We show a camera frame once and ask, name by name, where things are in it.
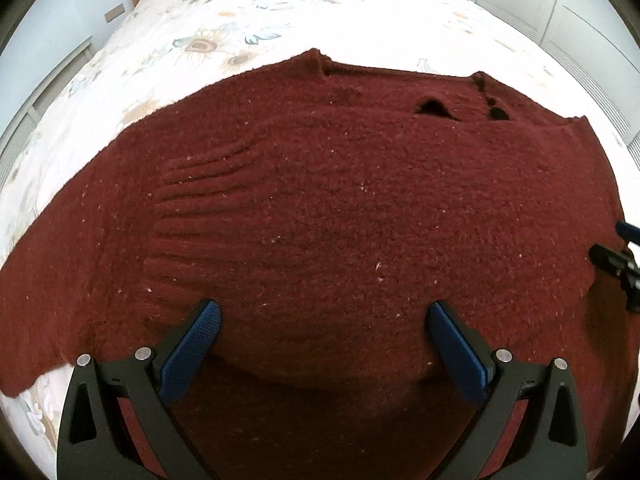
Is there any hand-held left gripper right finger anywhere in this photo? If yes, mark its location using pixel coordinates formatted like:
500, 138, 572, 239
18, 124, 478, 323
426, 300, 588, 480

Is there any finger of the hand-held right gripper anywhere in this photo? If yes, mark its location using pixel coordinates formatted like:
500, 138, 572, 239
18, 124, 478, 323
616, 220, 640, 248
589, 244, 640, 311

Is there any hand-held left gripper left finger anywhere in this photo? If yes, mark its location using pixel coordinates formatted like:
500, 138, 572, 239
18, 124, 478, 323
56, 298, 223, 480

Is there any maroon knit sweater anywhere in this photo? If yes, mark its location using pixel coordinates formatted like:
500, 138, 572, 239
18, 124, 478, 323
0, 48, 626, 480

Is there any white wardrobe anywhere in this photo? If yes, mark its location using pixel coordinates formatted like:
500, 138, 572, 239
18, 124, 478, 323
470, 0, 640, 148

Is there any white panelled door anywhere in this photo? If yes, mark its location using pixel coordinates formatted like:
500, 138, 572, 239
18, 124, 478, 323
0, 35, 97, 196

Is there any floral white bed sheet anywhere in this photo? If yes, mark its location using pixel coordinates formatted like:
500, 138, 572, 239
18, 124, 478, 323
0, 0, 637, 480

